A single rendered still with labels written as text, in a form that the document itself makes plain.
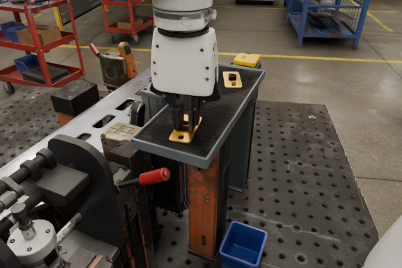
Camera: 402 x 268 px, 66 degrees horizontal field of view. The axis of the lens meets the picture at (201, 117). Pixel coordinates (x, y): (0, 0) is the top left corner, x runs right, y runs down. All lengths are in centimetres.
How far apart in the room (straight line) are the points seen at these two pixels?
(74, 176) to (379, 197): 204
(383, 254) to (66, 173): 41
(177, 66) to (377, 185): 206
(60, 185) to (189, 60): 25
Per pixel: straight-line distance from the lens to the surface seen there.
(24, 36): 314
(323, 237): 102
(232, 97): 65
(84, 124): 91
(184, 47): 45
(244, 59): 85
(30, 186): 52
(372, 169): 252
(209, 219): 79
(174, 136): 53
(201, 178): 71
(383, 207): 226
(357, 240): 105
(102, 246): 64
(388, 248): 20
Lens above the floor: 147
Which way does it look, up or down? 32 degrees down
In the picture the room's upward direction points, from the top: straight up
